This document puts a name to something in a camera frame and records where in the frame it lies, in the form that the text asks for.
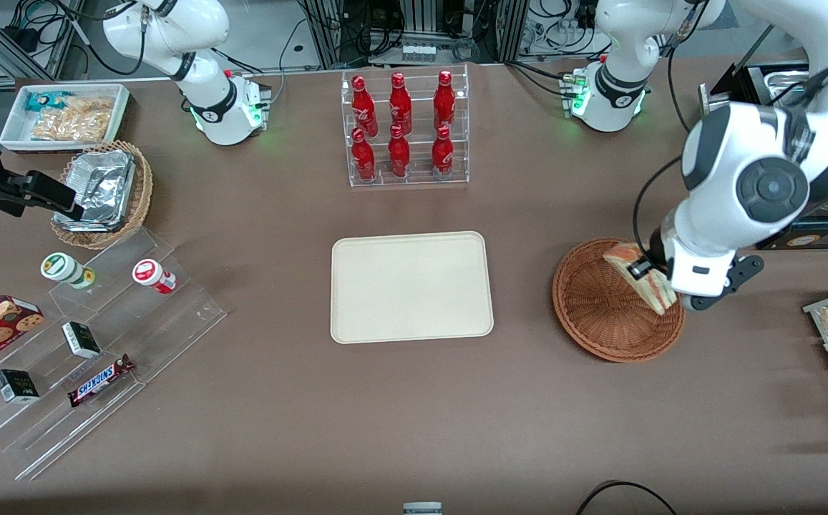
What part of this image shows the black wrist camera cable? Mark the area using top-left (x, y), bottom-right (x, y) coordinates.
top-left (632, 156), bottom-right (683, 252)

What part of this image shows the small tan wicker basket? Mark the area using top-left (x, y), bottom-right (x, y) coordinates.
top-left (50, 140), bottom-right (154, 250)

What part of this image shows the silver aluminium frame post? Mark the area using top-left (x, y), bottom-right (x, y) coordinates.
top-left (489, 0), bottom-right (529, 64)
top-left (299, 0), bottom-right (346, 70)

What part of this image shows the black looped table cable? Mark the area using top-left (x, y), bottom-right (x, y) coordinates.
top-left (575, 481), bottom-right (679, 515)

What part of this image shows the round brown wicker basket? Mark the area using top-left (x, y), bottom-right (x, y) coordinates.
top-left (552, 237), bottom-right (686, 363)

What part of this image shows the clear bag of chips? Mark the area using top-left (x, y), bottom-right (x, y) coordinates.
top-left (31, 97), bottom-right (115, 142)

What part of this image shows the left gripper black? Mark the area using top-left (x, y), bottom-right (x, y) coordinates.
top-left (627, 255), bottom-right (765, 312)

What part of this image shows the aluminium foil container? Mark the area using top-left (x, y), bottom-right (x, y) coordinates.
top-left (54, 149), bottom-right (137, 233)

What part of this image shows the triangle sandwich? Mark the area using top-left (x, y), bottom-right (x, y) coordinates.
top-left (603, 242), bottom-right (679, 316)

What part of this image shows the clear acrylic bottle rack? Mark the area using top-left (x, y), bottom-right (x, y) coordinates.
top-left (341, 64), bottom-right (470, 189)

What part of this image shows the steel pan in warmer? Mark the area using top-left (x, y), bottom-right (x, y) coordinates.
top-left (761, 68), bottom-right (815, 108)

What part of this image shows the red cola bottle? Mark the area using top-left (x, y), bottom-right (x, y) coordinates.
top-left (387, 124), bottom-right (411, 178)
top-left (431, 126), bottom-right (454, 177)
top-left (351, 128), bottom-right (376, 181)
top-left (351, 75), bottom-right (379, 138)
top-left (389, 72), bottom-right (413, 135)
top-left (433, 70), bottom-right (457, 132)

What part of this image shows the teal snack packet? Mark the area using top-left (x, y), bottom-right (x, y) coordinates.
top-left (25, 90), bottom-right (71, 112)

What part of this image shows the Snickers chocolate bar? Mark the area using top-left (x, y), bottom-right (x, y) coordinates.
top-left (67, 353), bottom-right (135, 408)

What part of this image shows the white rectangular plastic bin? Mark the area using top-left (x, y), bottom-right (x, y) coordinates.
top-left (0, 83), bottom-right (132, 155)

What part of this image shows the clear acrylic stepped shelf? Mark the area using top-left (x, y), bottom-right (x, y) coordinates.
top-left (0, 227), bottom-right (228, 481)

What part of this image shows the cream plastic tray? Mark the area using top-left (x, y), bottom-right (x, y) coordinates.
top-left (331, 230), bottom-right (495, 345)

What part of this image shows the white bottle red cap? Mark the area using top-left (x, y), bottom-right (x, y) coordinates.
top-left (132, 259), bottom-right (177, 295)

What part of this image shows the small black carton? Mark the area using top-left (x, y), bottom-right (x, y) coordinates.
top-left (0, 368), bottom-right (41, 405)
top-left (62, 321), bottom-right (102, 360)

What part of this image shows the white bottle green cap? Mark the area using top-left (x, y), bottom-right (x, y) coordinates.
top-left (41, 252), bottom-right (97, 290)

